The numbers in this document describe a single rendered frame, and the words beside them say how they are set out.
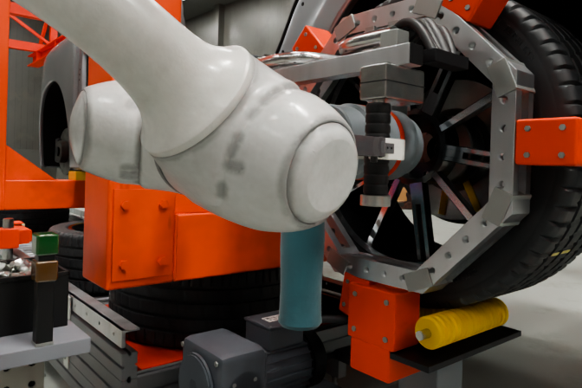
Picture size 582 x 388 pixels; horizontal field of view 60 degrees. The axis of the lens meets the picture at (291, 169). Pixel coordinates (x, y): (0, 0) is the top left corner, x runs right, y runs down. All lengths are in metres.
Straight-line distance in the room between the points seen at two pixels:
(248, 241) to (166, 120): 1.01
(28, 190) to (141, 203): 1.95
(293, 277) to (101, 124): 0.63
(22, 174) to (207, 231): 1.95
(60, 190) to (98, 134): 2.66
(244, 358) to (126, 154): 0.75
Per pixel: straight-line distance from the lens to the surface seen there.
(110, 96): 0.47
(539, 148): 0.83
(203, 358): 1.16
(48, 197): 3.11
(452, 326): 0.99
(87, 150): 0.47
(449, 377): 1.21
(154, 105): 0.34
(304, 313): 1.02
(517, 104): 0.86
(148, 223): 1.18
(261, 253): 1.37
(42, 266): 1.06
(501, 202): 0.86
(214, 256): 1.28
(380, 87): 0.72
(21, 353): 1.09
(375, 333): 1.03
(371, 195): 0.71
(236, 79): 0.34
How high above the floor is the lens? 0.80
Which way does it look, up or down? level
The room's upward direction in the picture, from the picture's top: 2 degrees clockwise
